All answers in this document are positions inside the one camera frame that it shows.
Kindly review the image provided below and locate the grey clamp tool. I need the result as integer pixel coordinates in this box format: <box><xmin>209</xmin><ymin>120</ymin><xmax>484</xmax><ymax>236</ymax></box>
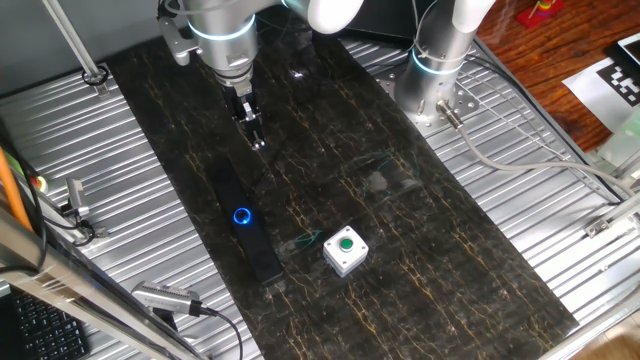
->
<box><xmin>63</xmin><ymin>177</ymin><xmax>92</xmax><ymax>220</ymax></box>

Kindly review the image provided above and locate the aluminium rail with bracket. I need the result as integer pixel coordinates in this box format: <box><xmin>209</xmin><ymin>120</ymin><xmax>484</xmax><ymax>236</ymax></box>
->
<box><xmin>583</xmin><ymin>192</ymin><xmax>640</xmax><ymax>239</ymax></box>

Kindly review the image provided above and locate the red ring stacking toy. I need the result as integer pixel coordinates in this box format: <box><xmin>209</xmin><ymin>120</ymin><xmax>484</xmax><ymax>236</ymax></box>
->
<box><xmin>516</xmin><ymin>0</ymin><xmax>567</xmax><ymax>30</ymax></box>

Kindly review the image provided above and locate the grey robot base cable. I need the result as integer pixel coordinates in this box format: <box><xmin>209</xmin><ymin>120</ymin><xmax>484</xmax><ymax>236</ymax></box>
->
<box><xmin>435</xmin><ymin>99</ymin><xmax>637</xmax><ymax>199</ymax></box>

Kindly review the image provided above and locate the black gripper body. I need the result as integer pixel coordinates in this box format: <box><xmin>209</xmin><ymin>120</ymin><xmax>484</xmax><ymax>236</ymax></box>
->
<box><xmin>222</xmin><ymin>82</ymin><xmax>262</xmax><ymax>132</ymax></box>

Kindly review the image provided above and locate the black keyboard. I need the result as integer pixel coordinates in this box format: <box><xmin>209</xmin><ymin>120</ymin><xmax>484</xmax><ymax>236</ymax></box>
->
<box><xmin>9</xmin><ymin>289</ymin><xmax>91</xmax><ymax>360</ymax></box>

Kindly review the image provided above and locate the translucent plastic container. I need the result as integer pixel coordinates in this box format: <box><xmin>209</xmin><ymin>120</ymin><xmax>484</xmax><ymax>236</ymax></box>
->
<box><xmin>597</xmin><ymin>107</ymin><xmax>640</xmax><ymax>169</ymax></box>

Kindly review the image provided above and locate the white green push-button box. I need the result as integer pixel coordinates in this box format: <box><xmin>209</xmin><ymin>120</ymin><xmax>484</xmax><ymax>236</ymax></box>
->
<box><xmin>322</xmin><ymin>225</ymin><xmax>370</xmax><ymax>278</ymax></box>

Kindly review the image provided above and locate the black camera cable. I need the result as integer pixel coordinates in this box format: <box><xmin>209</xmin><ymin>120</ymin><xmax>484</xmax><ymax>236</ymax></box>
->
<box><xmin>199</xmin><ymin>305</ymin><xmax>245</xmax><ymax>360</ymax></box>

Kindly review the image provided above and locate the aluminium frame bar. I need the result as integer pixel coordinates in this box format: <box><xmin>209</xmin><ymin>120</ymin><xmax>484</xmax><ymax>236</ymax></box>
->
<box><xmin>0</xmin><ymin>207</ymin><xmax>207</xmax><ymax>360</ymax></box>

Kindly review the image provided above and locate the aluminium camera pole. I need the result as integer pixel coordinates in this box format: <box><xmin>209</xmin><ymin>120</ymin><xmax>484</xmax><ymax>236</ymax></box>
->
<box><xmin>41</xmin><ymin>0</ymin><xmax>110</xmax><ymax>97</ymax></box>

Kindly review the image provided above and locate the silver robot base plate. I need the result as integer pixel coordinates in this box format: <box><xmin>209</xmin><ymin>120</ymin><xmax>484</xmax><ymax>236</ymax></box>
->
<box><xmin>377</xmin><ymin>74</ymin><xmax>481</xmax><ymax>139</ymax></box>

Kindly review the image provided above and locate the black marble pattern mat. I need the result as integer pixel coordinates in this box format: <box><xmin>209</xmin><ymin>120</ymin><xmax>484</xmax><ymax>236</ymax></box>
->
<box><xmin>105</xmin><ymin>9</ymin><xmax>580</xmax><ymax>360</ymax></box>

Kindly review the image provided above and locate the orange pole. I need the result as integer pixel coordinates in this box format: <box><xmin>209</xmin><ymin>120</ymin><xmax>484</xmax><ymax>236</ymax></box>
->
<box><xmin>0</xmin><ymin>147</ymin><xmax>34</xmax><ymax>234</ymax></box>

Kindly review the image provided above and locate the paper with black marker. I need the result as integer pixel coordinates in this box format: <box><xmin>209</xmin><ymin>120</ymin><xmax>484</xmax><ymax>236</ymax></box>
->
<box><xmin>562</xmin><ymin>57</ymin><xmax>640</xmax><ymax>134</ymax></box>

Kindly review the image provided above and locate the white screen tablet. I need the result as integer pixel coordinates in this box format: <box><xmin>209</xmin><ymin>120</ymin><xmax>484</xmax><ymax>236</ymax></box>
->
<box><xmin>603</xmin><ymin>32</ymin><xmax>640</xmax><ymax>77</ymax></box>

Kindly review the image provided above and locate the black soundbar speaker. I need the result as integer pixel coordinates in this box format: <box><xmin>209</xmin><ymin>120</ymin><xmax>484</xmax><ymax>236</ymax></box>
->
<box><xmin>209</xmin><ymin>158</ymin><xmax>285</xmax><ymax>287</ymax></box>

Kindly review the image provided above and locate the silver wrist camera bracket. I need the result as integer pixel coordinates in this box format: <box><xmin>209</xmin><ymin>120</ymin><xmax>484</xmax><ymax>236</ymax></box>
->
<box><xmin>157</xmin><ymin>13</ymin><xmax>202</xmax><ymax>67</ymax></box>

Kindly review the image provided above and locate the silver ribbed depth camera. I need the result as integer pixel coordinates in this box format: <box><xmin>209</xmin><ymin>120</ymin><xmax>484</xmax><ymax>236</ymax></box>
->
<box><xmin>130</xmin><ymin>280</ymin><xmax>204</xmax><ymax>317</ymax></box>

